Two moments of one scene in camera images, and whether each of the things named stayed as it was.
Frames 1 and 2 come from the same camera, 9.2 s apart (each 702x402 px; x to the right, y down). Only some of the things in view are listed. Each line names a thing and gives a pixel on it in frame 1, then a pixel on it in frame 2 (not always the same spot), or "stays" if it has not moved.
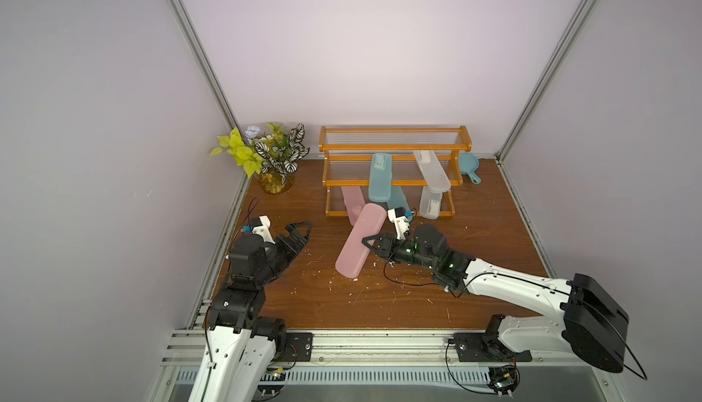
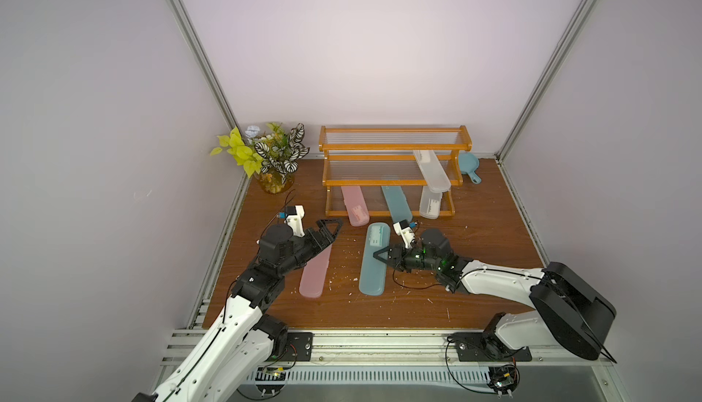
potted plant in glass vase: x=270 y=154 stays
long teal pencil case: x=380 y=177 → x=373 y=271
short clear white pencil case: x=430 y=205 stays
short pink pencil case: x=354 y=202 stays
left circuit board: x=273 y=380 stays
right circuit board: x=505 y=379 stays
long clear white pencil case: x=432 y=171 stays
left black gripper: x=290 y=250 → x=323 y=238
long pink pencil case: x=352 y=259 → x=314 y=273
